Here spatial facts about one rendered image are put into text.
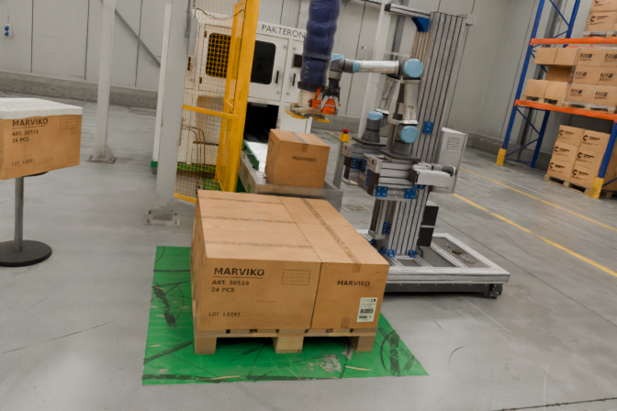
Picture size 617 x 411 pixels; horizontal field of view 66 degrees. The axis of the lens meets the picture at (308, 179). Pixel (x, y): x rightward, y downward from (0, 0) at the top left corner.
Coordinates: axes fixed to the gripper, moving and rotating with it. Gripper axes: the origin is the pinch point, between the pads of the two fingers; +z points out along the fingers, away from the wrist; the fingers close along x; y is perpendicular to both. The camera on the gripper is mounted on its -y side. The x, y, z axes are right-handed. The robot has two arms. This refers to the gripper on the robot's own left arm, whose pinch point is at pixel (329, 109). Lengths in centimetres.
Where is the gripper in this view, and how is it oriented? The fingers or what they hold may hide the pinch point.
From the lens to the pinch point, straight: 313.2
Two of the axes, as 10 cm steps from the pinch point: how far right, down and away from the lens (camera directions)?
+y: -1.9, -2.6, 9.5
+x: -9.7, -1.1, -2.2
